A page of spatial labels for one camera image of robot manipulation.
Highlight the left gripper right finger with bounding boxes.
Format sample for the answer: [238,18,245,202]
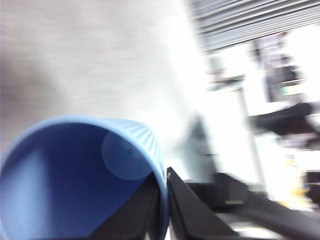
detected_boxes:
[166,166,240,240]

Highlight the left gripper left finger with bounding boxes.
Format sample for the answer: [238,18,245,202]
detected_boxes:
[87,174,161,240]

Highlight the blue ribbed cup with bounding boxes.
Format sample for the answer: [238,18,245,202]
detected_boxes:
[0,115,169,240]

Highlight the black background furniture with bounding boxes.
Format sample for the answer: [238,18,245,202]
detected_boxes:
[246,102,313,131]

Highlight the grey window blinds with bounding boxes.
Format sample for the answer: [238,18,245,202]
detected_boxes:
[186,0,320,52]

